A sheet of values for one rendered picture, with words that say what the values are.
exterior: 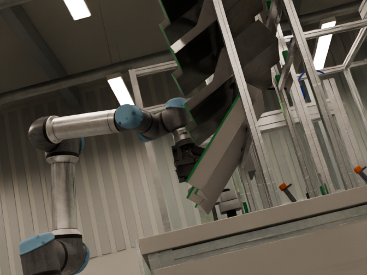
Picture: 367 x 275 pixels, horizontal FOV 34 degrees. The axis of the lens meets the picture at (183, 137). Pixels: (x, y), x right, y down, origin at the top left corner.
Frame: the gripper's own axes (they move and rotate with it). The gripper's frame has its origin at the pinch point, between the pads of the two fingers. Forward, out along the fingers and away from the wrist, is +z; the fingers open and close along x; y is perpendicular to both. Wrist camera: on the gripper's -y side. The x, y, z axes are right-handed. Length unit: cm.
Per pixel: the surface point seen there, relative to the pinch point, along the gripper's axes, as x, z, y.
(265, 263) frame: 75, 31, -1
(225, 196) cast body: 2.2, 0.2, -5.5
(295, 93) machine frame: -78, -60, -59
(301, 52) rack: 53, -18, -26
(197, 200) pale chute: 32.9, 6.9, 5.0
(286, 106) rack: 20.6, -17.6, -27.4
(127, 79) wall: -813, -446, 26
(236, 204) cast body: 2.2, 3.5, -8.3
